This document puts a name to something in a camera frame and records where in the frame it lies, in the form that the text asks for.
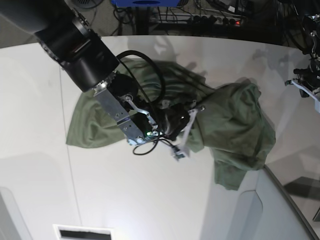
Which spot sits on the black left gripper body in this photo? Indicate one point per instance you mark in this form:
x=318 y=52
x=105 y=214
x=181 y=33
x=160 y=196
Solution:
x=310 y=77

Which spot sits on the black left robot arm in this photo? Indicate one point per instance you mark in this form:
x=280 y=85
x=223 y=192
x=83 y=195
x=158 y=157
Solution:
x=308 y=13

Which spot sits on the black power strip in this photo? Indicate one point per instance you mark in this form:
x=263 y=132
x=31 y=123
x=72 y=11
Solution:
x=173 y=18

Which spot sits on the blue box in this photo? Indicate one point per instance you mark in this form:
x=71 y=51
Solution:
x=149 y=3

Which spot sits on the green t-shirt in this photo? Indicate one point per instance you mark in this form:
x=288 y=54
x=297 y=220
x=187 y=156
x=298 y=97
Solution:
x=232 y=123

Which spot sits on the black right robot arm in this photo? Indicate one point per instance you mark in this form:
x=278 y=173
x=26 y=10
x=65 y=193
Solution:
x=66 y=36

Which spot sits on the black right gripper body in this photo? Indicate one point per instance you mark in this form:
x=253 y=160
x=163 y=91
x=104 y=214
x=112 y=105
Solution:
x=174 y=117

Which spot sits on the black table post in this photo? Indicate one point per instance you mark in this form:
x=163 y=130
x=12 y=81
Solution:
x=142 y=20

